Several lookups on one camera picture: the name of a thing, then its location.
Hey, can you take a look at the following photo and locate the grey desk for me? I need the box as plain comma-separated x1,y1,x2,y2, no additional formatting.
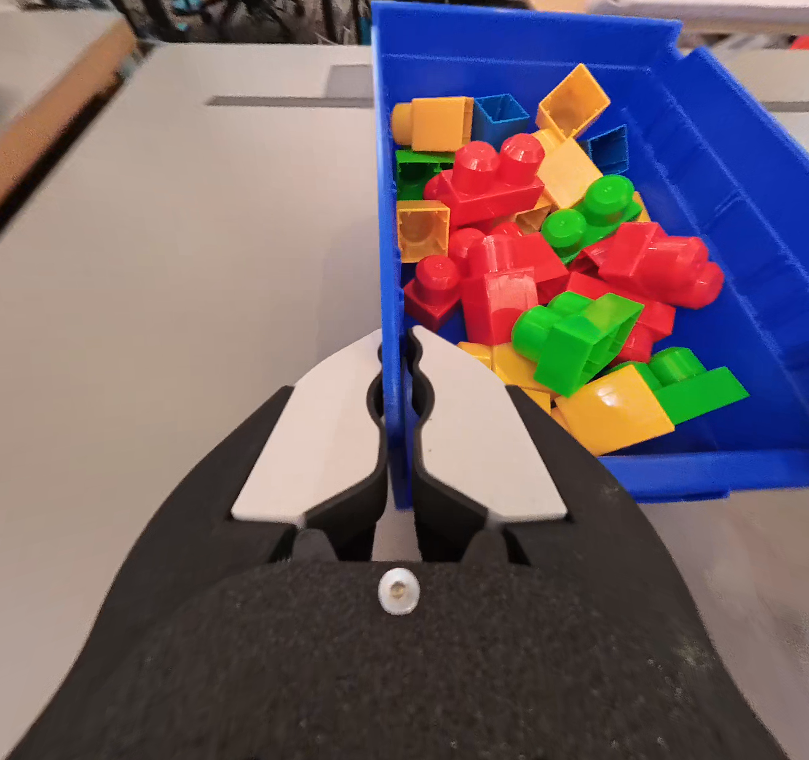
0,42,809,760

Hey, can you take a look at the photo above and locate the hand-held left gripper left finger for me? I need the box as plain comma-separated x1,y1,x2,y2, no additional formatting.
231,329,388,562

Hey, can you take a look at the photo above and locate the blue plastic bin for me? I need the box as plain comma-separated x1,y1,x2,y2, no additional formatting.
369,0,809,509

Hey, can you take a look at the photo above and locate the wood-edged side table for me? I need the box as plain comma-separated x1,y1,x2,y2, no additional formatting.
0,11,139,230

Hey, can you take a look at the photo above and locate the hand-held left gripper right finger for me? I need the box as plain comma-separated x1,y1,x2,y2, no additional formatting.
411,326,570,562

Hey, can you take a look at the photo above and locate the pile of loose toy blocks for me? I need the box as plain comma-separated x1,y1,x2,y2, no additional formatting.
390,63,751,458

